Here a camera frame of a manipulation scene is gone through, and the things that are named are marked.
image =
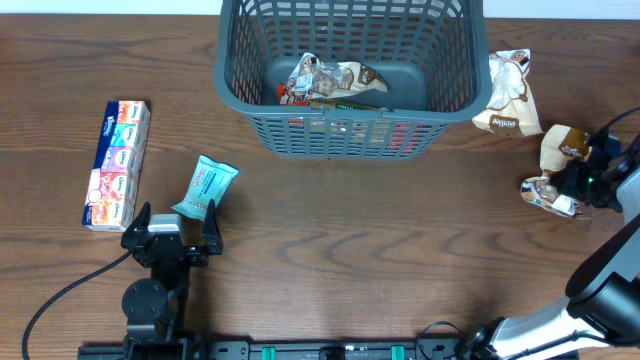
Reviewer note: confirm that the white snack bag top right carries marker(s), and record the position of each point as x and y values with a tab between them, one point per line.
511	110

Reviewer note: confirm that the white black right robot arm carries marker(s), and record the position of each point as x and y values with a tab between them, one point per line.
601	303

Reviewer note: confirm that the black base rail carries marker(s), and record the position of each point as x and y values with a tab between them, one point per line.
441	349

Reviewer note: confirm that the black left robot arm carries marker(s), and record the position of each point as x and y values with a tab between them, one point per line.
155	307

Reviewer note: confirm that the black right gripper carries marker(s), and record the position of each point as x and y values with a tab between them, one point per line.
570	184

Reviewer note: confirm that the beige snack bag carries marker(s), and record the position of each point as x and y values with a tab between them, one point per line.
560	145

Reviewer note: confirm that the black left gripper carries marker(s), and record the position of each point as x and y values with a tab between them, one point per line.
199	255

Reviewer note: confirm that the Kleenex tissue multipack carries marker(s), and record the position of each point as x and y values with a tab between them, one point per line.
113	183

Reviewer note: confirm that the white brown snack bag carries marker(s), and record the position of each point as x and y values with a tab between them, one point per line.
314	79

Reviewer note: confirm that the grey plastic basket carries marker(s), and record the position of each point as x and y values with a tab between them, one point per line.
433	56

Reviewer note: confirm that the teal wet wipes pack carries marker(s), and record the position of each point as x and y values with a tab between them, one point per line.
207	186

